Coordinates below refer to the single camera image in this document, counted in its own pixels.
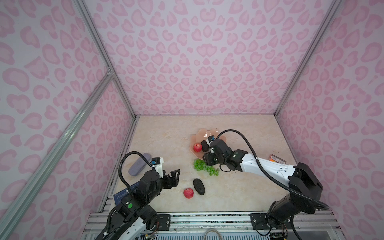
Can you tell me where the green grape bunch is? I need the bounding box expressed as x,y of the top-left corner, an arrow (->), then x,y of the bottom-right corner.
193,159 -> 220,176

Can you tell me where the grey looped cable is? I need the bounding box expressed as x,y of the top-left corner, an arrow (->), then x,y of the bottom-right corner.
203,228 -> 223,240

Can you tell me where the aluminium frame left corner post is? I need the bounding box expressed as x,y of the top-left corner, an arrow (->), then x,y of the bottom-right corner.
73,0 -> 137,120

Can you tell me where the aluminium left floor rail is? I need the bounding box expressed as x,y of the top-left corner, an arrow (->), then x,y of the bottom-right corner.
96,115 -> 140,214

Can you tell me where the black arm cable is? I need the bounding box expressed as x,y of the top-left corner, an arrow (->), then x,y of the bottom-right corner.
216,129 -> 330,211
118,151 -> 154,191

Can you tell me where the aluminium right corner post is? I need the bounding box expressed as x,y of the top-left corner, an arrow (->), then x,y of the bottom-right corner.
274,0 -> 344,119

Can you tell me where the aluminium diagonal left beam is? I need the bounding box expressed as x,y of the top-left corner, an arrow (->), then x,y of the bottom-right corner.
1,73 -> 114,240

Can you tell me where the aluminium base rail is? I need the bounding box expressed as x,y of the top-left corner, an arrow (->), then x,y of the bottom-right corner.
80,210 -> 346,240

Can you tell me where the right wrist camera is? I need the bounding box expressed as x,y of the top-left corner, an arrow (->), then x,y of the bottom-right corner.
206,135 -> 216,145

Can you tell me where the red apple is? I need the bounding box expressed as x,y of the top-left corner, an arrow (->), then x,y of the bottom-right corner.
193,143 -> 203,153
183,188 -> 194,199

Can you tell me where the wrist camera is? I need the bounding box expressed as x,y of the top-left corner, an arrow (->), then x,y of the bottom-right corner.
151,157 -> 164,179
206,135 -> 216,145

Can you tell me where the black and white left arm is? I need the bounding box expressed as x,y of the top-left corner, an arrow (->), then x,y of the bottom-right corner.
96,169 -> 181,240

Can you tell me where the coloured marker pack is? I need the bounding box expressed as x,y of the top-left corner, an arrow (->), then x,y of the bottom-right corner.
269,154 -> 287,165

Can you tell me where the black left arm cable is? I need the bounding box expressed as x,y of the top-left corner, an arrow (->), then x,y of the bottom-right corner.
118,151 -> 154,191

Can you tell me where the dark avocado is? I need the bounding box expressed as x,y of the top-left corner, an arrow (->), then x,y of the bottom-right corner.
193,179 -> 206,196
201,140 -> 210,153

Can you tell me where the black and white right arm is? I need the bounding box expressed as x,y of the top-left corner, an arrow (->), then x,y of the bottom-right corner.
201,136 -> 329,229

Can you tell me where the pink wavy fruit bowl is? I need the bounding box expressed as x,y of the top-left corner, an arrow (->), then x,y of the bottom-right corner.
189,128 -> 227,160

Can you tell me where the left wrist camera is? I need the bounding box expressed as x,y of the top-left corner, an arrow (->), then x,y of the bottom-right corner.
151,157 -> 164,179

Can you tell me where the lavender glasses case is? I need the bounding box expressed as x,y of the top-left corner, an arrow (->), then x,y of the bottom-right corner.
128,153 -> 152,177

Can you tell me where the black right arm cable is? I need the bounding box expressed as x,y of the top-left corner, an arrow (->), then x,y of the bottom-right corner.
216,129 -> 330,211

